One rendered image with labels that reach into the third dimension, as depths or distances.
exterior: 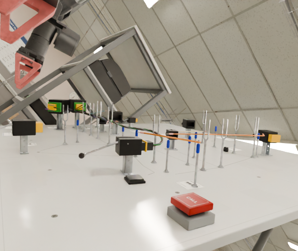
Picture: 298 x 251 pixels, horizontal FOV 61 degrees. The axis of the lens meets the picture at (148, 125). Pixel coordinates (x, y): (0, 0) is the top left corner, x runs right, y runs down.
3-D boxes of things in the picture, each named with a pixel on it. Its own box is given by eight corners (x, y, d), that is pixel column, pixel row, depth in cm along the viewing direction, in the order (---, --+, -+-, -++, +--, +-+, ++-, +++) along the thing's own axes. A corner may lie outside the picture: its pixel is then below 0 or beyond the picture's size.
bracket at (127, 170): (120, 170, 65) (121, 151, 65) (129, 170, 66) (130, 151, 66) (125, 176, 61) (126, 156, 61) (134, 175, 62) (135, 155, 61)
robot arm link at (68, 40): (49, 8, 80) (52, -4, 73) (83, 28, 85) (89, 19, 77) (34, 41, 78) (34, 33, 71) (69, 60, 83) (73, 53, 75)
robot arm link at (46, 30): (39, 20, 77) (40, 13, 72) (60, 32, 80) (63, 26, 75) (29, 40, 76) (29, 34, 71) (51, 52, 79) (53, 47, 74)
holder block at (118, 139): (115, 151, 64) (115, 136, 64) (136, 151, 66) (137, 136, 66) (119, 156, 60) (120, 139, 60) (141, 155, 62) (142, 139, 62)
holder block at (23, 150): (-12, 152, 75) (-13, 119, 73) (34, 149, 81) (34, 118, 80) (-12, 156, 71) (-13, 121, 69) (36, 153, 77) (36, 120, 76)
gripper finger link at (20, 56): (30, 91, 74) (43, 63, 75) (30, 88, 68) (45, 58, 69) (5, 81, 71) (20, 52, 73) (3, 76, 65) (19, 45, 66)
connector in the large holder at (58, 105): (61, 111, 116) (61, 102, 115) (58, 112, 113) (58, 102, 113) (49, 110, 116) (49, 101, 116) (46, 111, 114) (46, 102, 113)
